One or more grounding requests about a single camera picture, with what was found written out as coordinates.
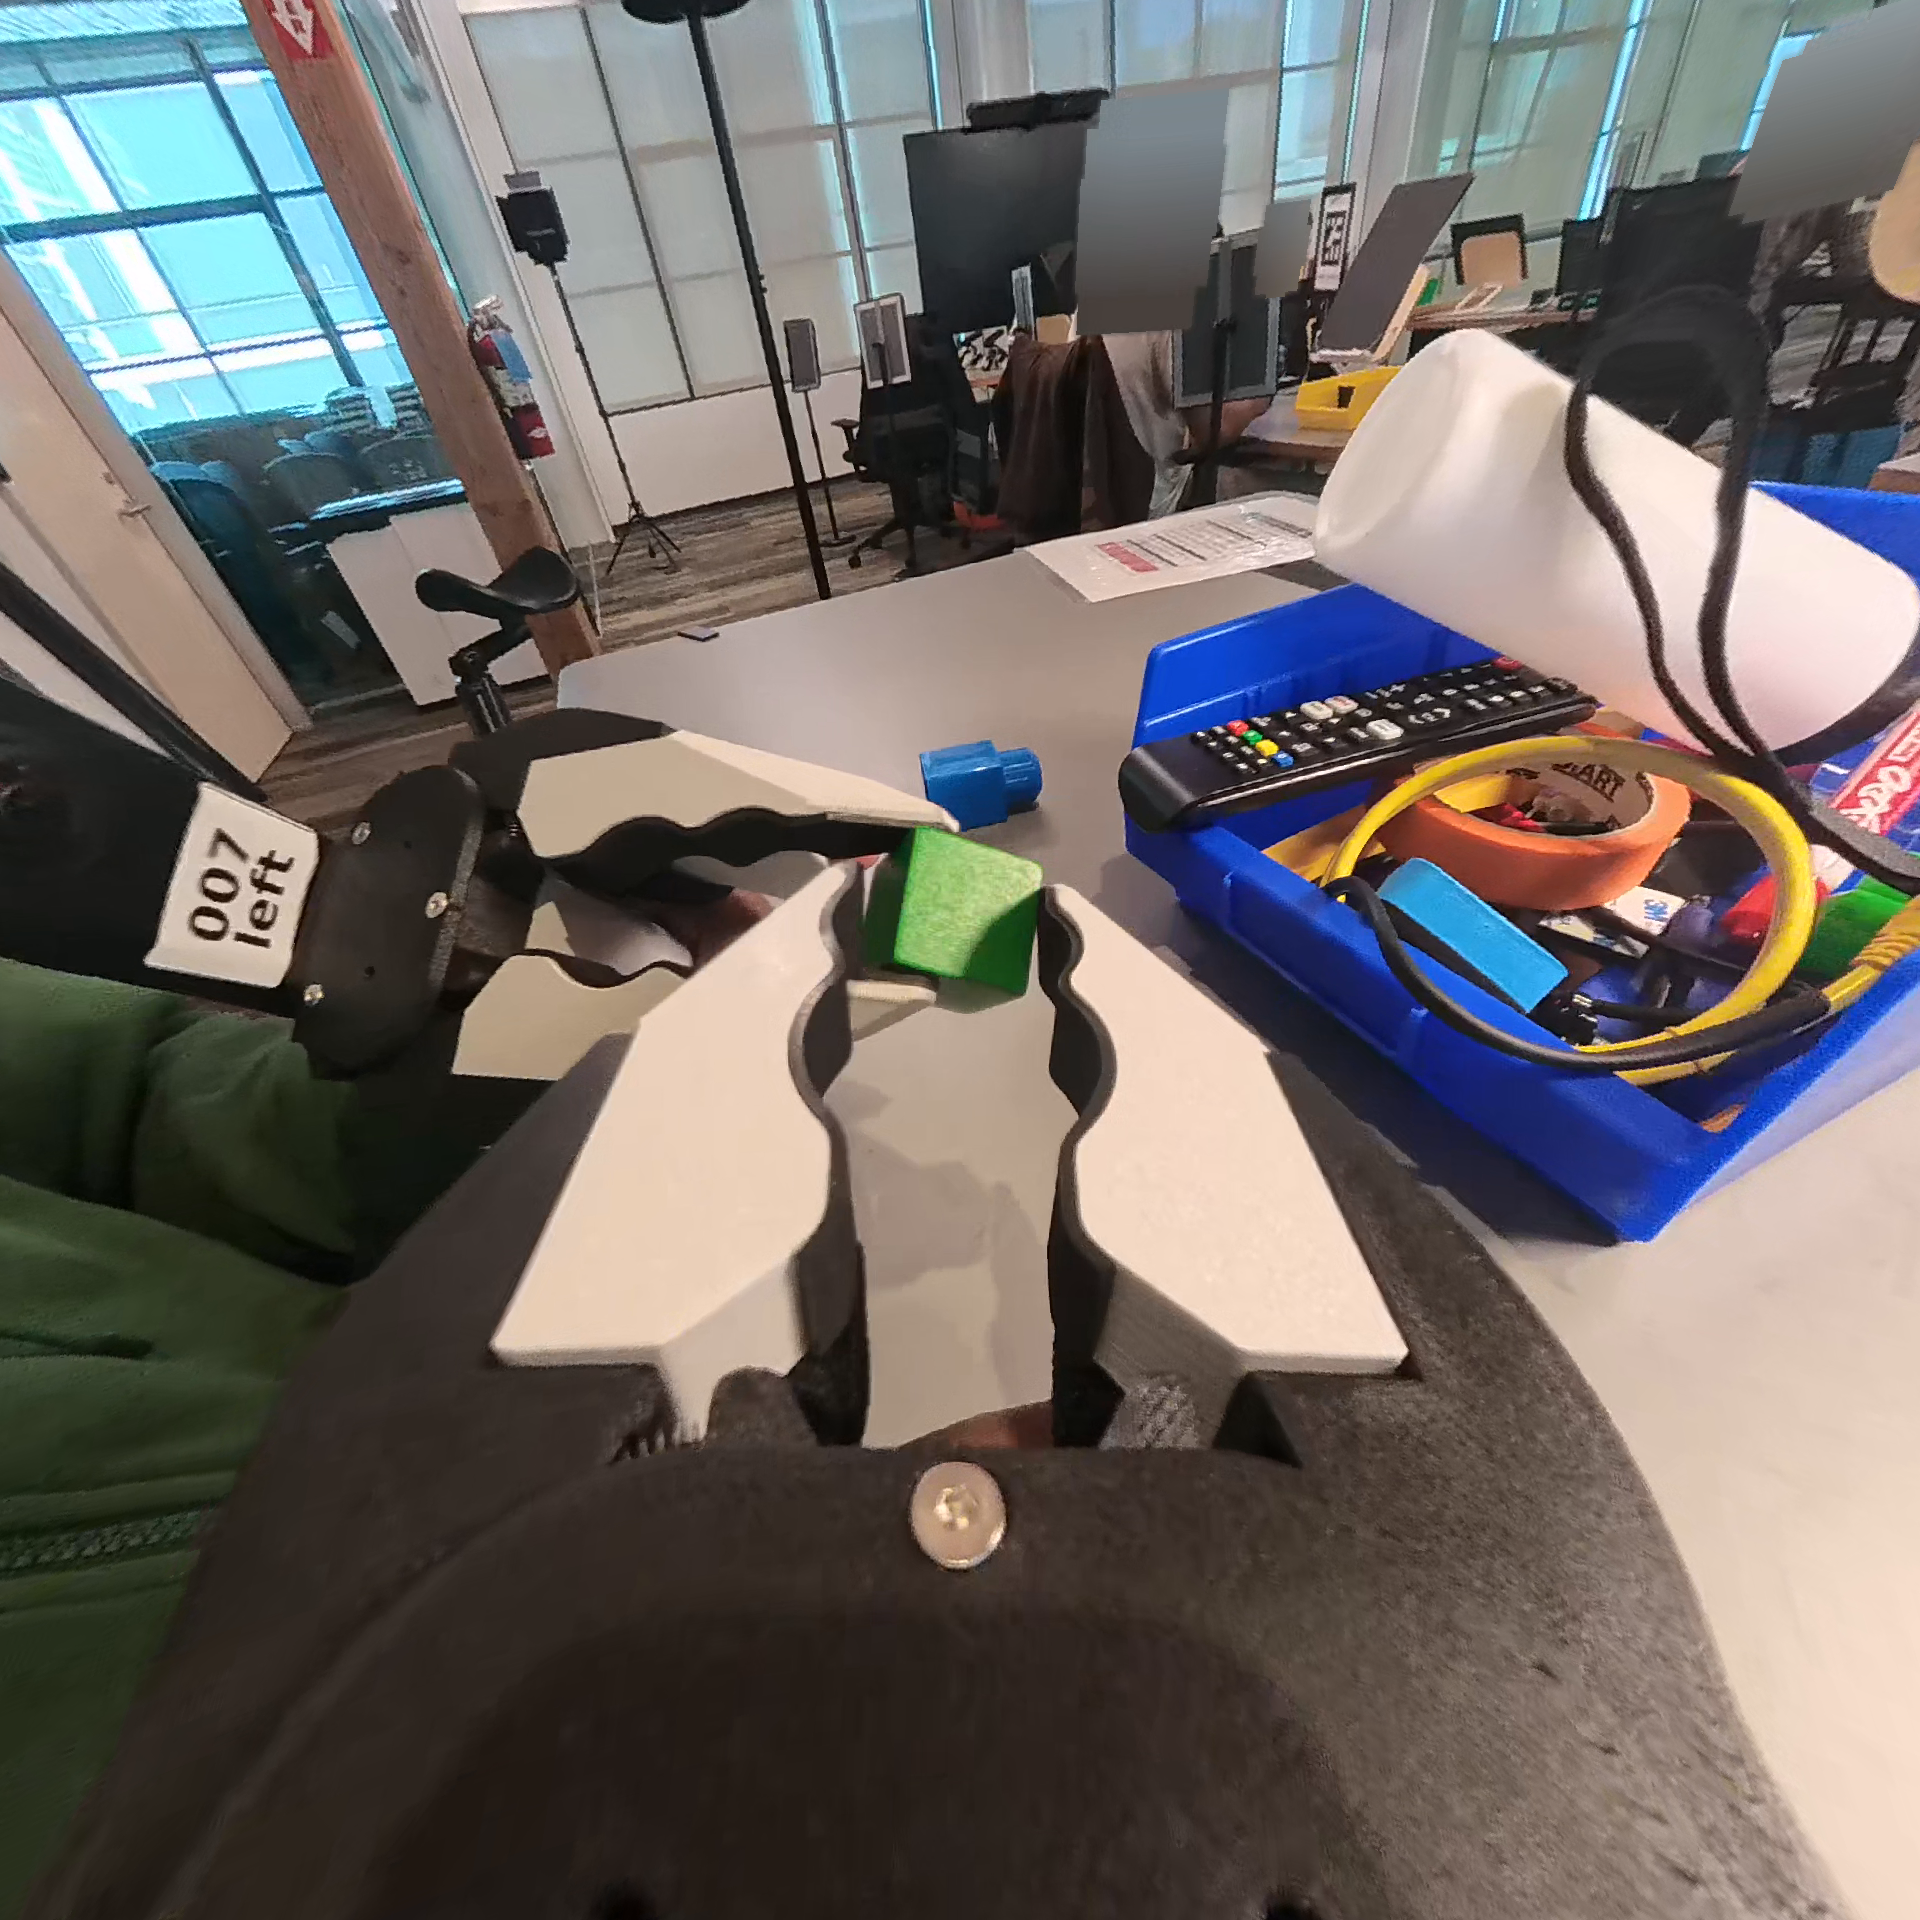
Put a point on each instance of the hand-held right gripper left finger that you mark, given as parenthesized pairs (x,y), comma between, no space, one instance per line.
(691,1200)

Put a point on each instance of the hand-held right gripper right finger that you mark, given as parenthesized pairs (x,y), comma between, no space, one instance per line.
(1230,1215)

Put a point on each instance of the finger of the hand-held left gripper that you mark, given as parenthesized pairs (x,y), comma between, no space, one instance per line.
(675,781)
(557,1005)

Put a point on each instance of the large blue plastic bin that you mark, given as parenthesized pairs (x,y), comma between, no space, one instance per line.
(1501,1110)

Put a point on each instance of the blue plastic block with knob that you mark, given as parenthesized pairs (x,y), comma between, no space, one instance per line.
(967,781)

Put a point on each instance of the green foam cube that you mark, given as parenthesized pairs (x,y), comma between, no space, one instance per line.
(955,916)

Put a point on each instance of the person's left forearm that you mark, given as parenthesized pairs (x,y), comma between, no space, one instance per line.
(181,1110)

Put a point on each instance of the black stand with paddle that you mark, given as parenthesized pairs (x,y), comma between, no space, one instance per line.
(511,586)

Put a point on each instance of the white recycling cabinet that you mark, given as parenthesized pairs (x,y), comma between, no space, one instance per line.
(390,600)

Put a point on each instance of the light blue foam piece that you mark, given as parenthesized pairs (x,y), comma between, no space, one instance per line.
(1470,931)

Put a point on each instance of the black office chair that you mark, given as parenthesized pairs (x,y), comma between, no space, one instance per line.
(916,451)

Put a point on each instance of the red fire extinguisher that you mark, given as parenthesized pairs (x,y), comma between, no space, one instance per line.
(518,390)

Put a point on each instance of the orange tape roll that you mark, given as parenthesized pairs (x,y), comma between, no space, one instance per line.
(1501,862)

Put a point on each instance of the black pole with ribbed disc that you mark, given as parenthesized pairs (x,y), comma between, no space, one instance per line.
(751,300)

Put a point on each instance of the black remote control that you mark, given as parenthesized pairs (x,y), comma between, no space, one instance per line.
(1350,734)

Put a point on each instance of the white printed paper sheet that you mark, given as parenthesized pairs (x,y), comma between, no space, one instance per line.
(1172,547)

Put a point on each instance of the black computer monitor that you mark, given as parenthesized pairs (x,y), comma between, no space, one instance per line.
(991,212)

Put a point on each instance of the person's green jacket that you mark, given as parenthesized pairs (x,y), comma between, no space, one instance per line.
(105,1501)

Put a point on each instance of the white plastic bottle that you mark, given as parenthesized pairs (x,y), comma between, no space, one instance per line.
(1501,494)

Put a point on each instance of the yellow storage bin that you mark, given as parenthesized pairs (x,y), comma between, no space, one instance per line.
(1342,399)

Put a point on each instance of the white red marker pen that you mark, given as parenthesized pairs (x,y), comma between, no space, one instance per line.
(1875,787)

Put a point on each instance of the open laptop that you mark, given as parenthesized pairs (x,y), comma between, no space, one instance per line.
(1395,263)

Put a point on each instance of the wooden support post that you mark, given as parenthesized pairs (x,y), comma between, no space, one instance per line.
(422,300)

